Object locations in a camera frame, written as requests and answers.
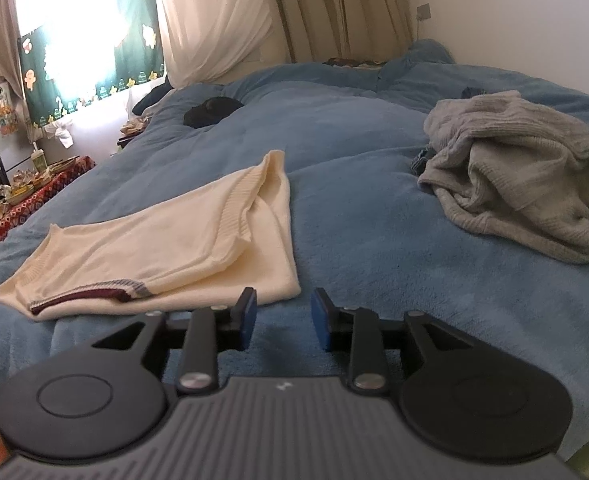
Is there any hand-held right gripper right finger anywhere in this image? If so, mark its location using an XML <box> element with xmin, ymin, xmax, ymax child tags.
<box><xmin>311</xmin><ymin>287</ymin><xmax>475</xmax><ymax>391</ymax></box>

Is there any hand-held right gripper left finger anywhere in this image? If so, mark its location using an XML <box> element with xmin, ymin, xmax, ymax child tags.
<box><xmin>92</xmin><ymin>287</ymin><xmax>258</xmax><ymax>394</ymax></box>

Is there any cream knit vest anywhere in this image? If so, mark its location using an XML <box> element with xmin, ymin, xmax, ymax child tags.
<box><xmin>0</xmin><ymin>150</ymin><xmax>303</xmax><ymax>322</ymax></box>

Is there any blue fleece blanket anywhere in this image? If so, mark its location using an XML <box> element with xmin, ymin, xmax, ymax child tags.
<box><xmin>0</xmin><ymin>39</ymin><xmax>589</xmax><ymax>466</ymax></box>

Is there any red patterned tablecloth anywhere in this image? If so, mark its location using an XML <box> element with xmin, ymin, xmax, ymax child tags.
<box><xmin>0</xmin><ymin>156</ymin><xmax>97</xmax><ymax>256</ymax></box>

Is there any dark curled cat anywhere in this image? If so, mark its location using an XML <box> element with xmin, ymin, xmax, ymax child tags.
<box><xmin>183</xmin><ymin>96</ymin><xmax>245</xmax><ymax>129</ymax></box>

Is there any dark wooden nightstand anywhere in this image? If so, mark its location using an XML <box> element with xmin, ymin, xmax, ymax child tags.
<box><xmin>116</xmin><ymin>115</ymin><xmax>151</xmax><ymax>152</ymax></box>

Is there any dark pillow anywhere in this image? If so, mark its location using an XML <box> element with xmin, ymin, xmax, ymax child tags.
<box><xmin>132</xmin><ymin>75</ymin><xmax>176</xmax><ymax>117</ymax></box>

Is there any grey knit sweater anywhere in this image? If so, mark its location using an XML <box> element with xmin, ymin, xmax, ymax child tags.
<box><xmin>417</xmin><ymin>90</ymin><xmax>589</xmax><ymax>266</ymax></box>

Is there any patterned pillow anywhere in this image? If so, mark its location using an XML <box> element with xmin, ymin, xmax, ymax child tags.
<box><xmin>324</xmin><ymin>56</ymin><xmax>390</xmax><ymax>69</ymax></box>

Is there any green printed curtain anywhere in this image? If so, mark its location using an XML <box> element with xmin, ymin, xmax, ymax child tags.
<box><xmin>17</xmin><ymin>0</ymin><xmax>168</xmax><ymax>129</ymax></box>

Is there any white sheer curtain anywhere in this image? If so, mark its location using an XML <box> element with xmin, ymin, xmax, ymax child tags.
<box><xmin>154</xmin><ymin>0</ymin><xmax>276</xmax><ymax>89</ymax></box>

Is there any beige curtain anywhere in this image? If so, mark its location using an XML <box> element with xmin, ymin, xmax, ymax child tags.
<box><xmin>267</xmin><ymin>0</ymin><xmax>416</xmax><ymax>64</ymax></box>

